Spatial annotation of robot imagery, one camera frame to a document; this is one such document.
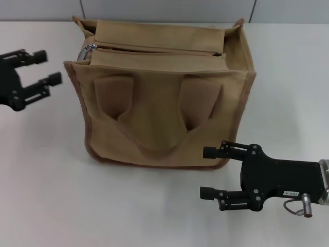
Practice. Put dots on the silver metal zipper pull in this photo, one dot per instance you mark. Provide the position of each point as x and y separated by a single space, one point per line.
84 52

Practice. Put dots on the khaki canvas food bag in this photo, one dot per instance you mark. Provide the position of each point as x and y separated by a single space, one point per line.
159 108

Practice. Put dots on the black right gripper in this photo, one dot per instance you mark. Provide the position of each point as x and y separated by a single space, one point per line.
282 177

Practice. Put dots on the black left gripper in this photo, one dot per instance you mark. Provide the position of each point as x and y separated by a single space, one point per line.
9 85

